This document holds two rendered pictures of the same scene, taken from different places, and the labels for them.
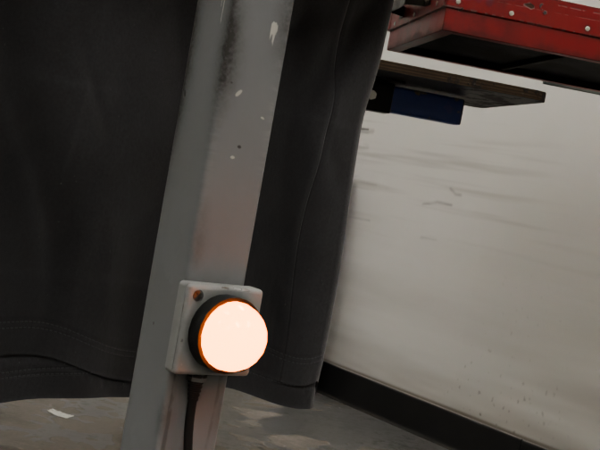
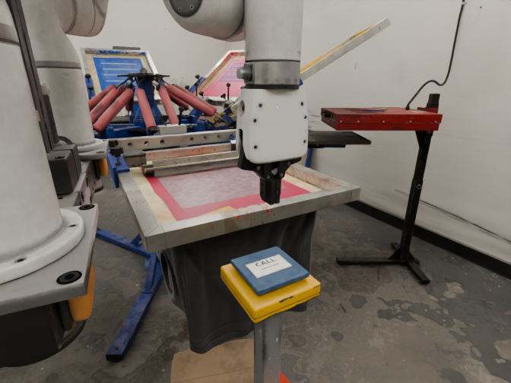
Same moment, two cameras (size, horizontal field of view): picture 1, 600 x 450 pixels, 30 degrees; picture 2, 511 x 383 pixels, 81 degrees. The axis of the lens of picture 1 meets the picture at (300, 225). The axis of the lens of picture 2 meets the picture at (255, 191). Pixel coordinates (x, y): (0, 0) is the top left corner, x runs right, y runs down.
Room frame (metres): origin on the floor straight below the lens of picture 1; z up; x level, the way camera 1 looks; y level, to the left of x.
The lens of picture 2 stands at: (0.20, 0.01, 1.27)
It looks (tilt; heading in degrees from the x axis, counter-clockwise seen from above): 20 degrees down; 9
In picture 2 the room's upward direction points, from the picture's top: straight up
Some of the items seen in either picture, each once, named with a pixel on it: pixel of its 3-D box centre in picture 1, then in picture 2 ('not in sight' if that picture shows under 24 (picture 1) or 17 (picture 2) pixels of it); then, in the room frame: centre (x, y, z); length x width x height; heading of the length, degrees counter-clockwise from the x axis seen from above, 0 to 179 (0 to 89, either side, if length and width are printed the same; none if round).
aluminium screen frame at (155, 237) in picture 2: not in sight; (212, 173); (1.15, 0.31, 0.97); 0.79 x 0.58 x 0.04; 38
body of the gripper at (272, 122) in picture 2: not in sight; (271, 119); (0.63, 0.05, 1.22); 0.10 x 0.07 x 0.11; 128
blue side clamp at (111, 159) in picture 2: not in sight; (117, 166); (1.16, 0.68, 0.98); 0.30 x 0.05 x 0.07; 38
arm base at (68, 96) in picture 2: not in sight; (54, 110); (0.74, 0.50, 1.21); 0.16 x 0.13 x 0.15; 123
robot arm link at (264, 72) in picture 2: not in sight; (268, 74); (0.63, 0.06, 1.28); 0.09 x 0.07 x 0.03; 128
